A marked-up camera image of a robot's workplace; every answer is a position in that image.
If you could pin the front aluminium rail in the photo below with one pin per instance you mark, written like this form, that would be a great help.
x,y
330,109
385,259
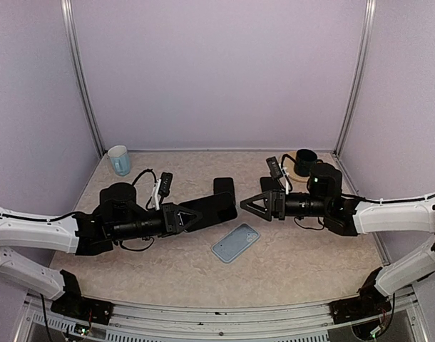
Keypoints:
x,y
303,322

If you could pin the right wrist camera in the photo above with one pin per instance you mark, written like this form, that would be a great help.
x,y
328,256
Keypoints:
x,y
278,173

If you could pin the left aluminium frame post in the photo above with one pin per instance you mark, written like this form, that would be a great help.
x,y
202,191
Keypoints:
x,y
71,34

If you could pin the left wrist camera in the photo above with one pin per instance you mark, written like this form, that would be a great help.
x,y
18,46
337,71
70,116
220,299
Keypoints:
x,y
160,191

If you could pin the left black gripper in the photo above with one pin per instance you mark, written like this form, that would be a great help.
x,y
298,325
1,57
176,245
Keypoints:
x,y
170,219

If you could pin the blue edged smartphone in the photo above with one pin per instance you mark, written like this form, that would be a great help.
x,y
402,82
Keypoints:
x,y
215,209

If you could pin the light blue phone case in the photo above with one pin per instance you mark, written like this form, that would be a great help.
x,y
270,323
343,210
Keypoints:
x,y
233,244

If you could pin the aluminium frame post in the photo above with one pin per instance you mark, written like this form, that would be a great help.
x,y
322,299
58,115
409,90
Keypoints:
x,y
358,76
71,34

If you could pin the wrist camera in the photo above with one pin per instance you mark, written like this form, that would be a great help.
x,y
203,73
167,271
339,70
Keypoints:
x,y
160,191
278,173

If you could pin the light blue mug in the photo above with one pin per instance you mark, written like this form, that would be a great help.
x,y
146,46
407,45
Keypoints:
x,y
120,161

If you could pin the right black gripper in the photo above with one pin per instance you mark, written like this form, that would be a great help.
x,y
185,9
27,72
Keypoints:
x,y
275,199

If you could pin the black mug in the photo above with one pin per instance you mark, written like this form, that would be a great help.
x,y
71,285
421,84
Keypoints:
x,y
304,160

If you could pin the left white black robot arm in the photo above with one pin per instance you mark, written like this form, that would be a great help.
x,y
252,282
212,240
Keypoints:
x,y
117,218

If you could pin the beige plate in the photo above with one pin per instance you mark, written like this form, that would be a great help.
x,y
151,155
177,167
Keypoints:
x,y
289,165

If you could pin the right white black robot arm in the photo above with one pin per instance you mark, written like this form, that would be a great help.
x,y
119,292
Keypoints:
x,y
350,216

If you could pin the right aluminium frame post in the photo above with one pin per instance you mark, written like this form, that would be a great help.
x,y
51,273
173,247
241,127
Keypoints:
x,y
358,76

